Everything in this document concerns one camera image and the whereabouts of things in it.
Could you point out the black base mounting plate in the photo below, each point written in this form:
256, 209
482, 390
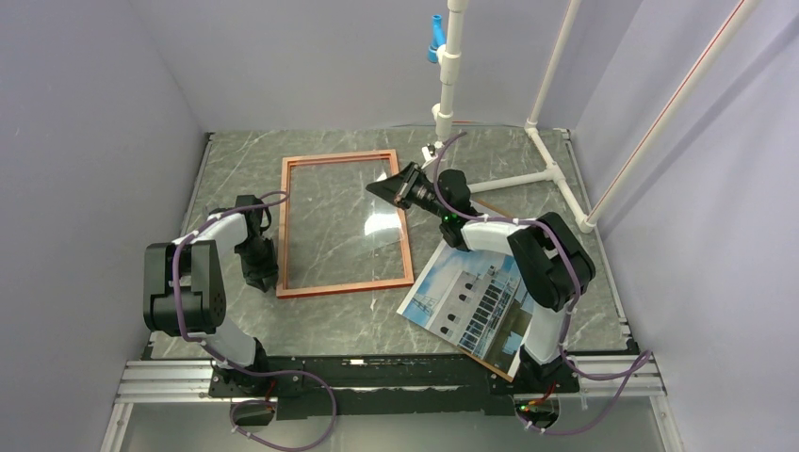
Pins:
305, 386

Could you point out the building and sky photo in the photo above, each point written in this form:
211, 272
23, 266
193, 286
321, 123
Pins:
475, 300

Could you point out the white PVC pipe stand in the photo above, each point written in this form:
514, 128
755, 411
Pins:
587, 220

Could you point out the blue pipe fitting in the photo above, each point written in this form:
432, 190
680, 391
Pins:
438, 38

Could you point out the clear transparent sheet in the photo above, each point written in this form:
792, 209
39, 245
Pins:
336, 232

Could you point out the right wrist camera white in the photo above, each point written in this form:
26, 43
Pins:
430, 153

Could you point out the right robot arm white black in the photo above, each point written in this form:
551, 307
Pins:
553, 265

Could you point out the orange wooden picture frame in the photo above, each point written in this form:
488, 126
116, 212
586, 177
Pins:
283, 291

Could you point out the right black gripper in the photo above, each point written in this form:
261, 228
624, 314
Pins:
399, 187

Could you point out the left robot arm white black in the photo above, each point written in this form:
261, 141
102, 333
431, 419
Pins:
183, 285

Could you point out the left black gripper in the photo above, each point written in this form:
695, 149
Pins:
254, 275

